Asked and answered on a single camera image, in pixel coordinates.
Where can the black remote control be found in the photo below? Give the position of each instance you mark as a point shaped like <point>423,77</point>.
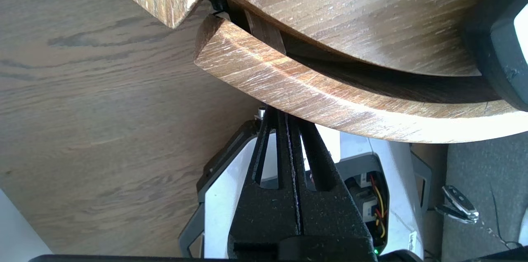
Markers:
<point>495,47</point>

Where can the round wooden bedside table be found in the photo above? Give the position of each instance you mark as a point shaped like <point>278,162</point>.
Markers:
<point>371,14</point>

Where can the black car key fob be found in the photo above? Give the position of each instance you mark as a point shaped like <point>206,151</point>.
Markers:
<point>460,204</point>

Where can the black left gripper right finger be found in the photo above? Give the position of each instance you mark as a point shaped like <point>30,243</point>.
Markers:
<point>334,216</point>

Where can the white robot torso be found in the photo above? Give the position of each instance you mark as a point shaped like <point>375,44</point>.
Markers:
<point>222,196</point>

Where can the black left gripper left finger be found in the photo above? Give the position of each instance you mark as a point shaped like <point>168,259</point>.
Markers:
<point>264,216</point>

